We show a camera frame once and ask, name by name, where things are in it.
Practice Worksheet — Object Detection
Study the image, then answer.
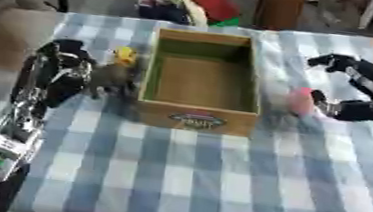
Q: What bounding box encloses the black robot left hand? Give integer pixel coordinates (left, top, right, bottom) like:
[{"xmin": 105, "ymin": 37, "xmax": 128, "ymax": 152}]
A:
[{"xmin": 8, "ymin": 33, "xmax": 101, "ymax": 115}]

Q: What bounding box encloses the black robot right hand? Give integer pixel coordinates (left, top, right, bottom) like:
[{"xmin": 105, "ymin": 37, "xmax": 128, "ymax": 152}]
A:
[{"xmin": 299, "ymin": 50, "xmax": 373, "ymax": 125}]

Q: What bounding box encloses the tan cardboard box green inside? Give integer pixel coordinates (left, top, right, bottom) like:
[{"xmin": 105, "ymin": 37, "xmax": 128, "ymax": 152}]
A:
[{"xmin": 133, "ymin": 24, "xmax": 272, "ymax": 139}]

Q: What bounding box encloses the grey toy animal figure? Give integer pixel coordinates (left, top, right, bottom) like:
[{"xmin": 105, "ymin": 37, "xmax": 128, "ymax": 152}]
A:
[{"xmin": 85, "ymin": 61, "xmax": 144, "ymax": 105}]

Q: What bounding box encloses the yellow toy figure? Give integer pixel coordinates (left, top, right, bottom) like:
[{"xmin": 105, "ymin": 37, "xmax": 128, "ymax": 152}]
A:
[{"xmin": 110, "ymin": 44, "xmax": 141, "ymax": 69}]

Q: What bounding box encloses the pink round toy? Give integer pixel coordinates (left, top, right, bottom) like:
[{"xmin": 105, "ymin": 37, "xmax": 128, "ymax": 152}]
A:
[{"xmin": 284, "ymin": 84, "xmax": 321, "ymax": 120}]

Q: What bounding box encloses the brown wooden furniture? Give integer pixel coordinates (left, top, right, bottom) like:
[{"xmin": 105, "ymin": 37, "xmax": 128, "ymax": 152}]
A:
[{"xmin": 252, "ymin": 0, "xmax": 310, "ymax": 35}]

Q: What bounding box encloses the pile of colourful bags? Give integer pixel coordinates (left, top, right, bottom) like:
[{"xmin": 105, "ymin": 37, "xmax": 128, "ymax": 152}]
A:
[{"xmin": 133, "ymin": 0, "xmax": 245, "ymax": 32}]

